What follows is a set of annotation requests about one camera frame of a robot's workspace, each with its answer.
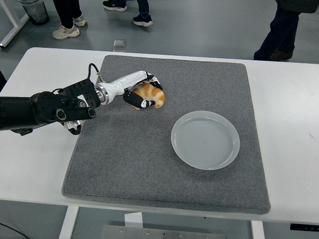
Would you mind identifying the thin black floor cable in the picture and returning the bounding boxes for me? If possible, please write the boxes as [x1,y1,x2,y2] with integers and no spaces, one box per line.
[0,220,28,239]

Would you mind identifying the person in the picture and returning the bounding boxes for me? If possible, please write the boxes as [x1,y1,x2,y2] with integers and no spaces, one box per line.
[52,0,88,40]
[253,0,319,61]
[103,0,154,27]

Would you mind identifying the grey metal plate with screws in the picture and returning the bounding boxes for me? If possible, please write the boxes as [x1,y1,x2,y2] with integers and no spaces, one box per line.
[101,224,217,239]

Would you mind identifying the black table control panel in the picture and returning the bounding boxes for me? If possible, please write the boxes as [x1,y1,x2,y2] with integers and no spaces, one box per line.
[290,223,319,231]

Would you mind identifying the white table leg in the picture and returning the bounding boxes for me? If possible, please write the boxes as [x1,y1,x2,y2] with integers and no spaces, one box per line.
[58,206,80,239]
[250,220,265,239]

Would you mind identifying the grey round plate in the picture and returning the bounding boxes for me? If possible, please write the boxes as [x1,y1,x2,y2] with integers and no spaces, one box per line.
[170,110,241,171]

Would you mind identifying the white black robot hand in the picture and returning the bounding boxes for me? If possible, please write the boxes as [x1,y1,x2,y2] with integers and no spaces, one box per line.
[104,70,165,110]

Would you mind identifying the dark mesh trash bin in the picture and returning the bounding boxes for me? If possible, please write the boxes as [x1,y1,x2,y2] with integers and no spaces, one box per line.
[21,0,50,25]

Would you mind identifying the grey felt mat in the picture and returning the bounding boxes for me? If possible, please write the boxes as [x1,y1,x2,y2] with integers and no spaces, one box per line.
[61,55,271,215]

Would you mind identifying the golden croissant bread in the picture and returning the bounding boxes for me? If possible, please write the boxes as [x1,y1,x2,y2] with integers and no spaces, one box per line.
[132,83,166,110]

